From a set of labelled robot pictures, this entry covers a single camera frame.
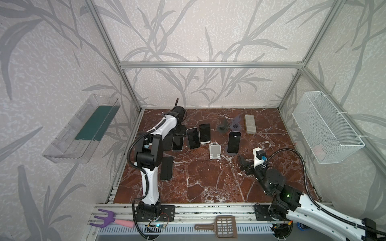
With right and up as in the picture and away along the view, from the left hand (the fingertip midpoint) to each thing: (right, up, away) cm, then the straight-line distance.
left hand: (178, 133), depth 98 cm
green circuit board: (-5, -42, -28) cm, 51 cm away
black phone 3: (+18, +1, -4) cm, 18 cm away
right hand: (+38, -7, -25) cm, 46 cm away
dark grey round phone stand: (+41, +5, +9) cm, 42 cm away
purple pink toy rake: (-29, -40, -26) cm, 56 cm away
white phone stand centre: (+24, -10, -7) cm, 27 cm away
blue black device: (+63, -41, -29) cm, 81 cm away
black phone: (-5, -21, -8) cm, 23 cm away
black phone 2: (+10, -1, -5) cm, 12 cm away
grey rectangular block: (+51, +6, +10) cm, 52 cm away
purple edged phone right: (+35, -4, -10) cm, 37 cm away
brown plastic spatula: (+27, -42, -28) cm, 57 cm away
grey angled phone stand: (+31, +5, +7) cm, 32 cm away
